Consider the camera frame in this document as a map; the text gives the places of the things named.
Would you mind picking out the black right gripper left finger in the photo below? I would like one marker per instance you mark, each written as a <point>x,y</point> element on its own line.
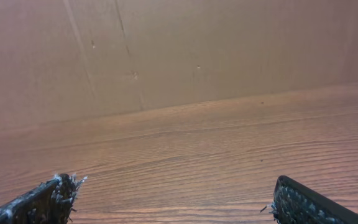
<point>49,203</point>

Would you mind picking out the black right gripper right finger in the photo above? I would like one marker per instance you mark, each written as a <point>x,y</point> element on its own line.
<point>295,203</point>

